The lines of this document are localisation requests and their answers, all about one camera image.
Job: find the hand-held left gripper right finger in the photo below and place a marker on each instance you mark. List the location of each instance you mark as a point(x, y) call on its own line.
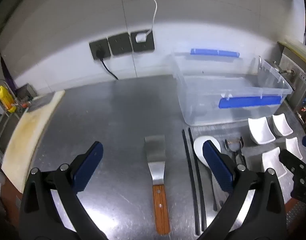
point(217, 166)

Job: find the grey metal box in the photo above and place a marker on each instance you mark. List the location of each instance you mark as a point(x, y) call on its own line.
point(26, 93)

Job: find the stainless steel appliance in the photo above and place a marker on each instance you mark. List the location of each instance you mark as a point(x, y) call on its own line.
point(296, 80)

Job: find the grey wall socket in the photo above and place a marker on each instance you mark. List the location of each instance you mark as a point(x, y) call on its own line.
point(143, 46)
point(100, 48)
point(120, 44)

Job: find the white ceramic spoon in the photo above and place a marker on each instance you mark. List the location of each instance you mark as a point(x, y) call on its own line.
point(199, 150)

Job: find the yellow bag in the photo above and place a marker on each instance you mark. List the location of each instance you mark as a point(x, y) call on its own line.
point(4, 98)

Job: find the dark grey flat pad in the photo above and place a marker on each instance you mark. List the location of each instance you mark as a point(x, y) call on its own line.
point(41, 103)

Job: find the clear plastic bin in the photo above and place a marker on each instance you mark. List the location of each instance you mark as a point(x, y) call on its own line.
point(210, 100)

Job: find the white square dish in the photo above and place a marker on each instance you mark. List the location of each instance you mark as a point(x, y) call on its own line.
point(272, 162)
point(282, 126)
point(294, 147)
point(261, 131)

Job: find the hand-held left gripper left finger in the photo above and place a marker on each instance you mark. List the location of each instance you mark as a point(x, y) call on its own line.
point(89, 165)

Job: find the wooden cutting board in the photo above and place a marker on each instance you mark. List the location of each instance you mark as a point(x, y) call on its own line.
point(25, 140)

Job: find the black chopstick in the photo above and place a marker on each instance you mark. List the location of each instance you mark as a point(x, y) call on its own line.
point(190, 180)
point(197, 177)

